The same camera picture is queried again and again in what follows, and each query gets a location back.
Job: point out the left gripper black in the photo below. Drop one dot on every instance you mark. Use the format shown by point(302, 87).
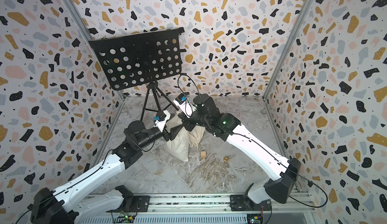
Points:
point(173, 133)

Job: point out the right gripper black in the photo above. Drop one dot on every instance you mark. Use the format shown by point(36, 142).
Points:
point(186, 121)

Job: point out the cream soil bag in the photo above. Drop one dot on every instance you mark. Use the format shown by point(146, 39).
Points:
point(184, 139)

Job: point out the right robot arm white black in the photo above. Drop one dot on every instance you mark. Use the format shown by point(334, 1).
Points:
point(282, 172)

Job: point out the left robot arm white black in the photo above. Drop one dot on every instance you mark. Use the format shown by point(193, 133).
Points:
point(67, 204)

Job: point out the black perforated music stand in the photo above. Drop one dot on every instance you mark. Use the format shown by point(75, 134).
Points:
point(141, 59)

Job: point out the left green circuit board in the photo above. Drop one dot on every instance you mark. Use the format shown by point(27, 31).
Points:
point(125, 218)

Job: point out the green circuit board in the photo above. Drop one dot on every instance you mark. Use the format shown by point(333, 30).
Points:
point(254, 219)
point(125, 218)

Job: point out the right green circuit board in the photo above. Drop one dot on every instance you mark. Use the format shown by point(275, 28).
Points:
point(254, 219)

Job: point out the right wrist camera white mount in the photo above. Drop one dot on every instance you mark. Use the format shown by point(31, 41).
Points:
point(182, 103)

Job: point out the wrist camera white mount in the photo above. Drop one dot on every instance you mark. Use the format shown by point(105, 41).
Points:
point(182, 103)
point(160, 120)

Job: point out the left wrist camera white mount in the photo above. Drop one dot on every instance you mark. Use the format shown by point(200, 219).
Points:
point(160, 120)

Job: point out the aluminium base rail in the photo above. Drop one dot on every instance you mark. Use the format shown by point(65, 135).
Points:
point(213, 208)

